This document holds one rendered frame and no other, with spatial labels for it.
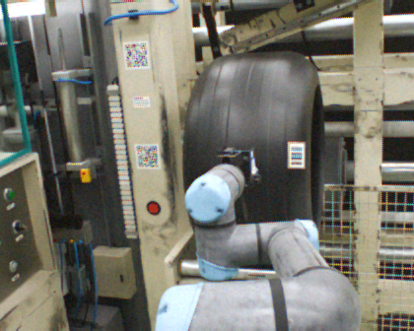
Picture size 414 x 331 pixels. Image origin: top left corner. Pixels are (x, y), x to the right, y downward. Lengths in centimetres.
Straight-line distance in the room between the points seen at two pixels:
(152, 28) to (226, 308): 104
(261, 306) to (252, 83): 84
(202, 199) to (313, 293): 38
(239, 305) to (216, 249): 39
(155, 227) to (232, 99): 52
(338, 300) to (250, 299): 10
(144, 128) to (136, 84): 13
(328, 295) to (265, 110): 75
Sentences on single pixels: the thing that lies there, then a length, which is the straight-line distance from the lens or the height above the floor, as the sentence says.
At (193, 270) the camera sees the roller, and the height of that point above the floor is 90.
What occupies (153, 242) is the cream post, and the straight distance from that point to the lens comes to 169.
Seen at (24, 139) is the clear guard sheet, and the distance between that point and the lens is 160.
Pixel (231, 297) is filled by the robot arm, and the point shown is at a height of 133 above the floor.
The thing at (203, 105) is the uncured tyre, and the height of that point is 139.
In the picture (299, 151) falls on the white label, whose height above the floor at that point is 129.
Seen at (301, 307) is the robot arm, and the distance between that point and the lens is 60.
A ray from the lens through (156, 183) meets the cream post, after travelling 161.
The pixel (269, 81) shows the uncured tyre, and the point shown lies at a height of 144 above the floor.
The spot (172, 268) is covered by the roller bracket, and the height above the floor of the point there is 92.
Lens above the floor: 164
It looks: 17 degrees down
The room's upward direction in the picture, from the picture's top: 5 degrees counter-clockwise
